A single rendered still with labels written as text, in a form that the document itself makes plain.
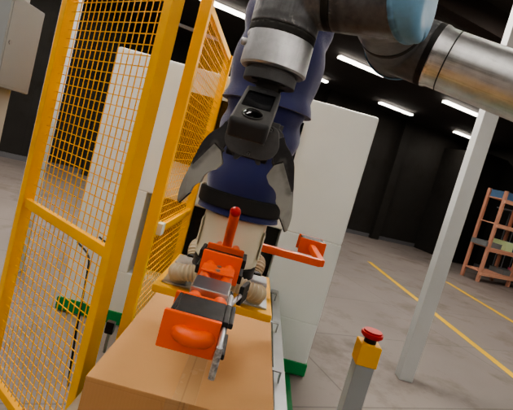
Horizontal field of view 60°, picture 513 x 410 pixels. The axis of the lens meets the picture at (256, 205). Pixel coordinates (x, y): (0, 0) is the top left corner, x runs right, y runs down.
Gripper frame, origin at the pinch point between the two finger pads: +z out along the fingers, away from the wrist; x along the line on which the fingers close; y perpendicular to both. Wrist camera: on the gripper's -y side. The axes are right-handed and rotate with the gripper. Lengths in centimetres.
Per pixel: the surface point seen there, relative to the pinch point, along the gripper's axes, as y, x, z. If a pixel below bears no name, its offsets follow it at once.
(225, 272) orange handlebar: 21.3, -0.5, 13.1
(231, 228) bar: 34.2, 1.0, 6.8
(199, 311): -3.5, 0.7, 12.1
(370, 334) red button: 75, -48, 34
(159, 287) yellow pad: 41, 14, 26
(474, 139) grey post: 304, -157, -71
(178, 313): -5.7, 2.9, 12.3
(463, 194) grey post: 301, -162, -27
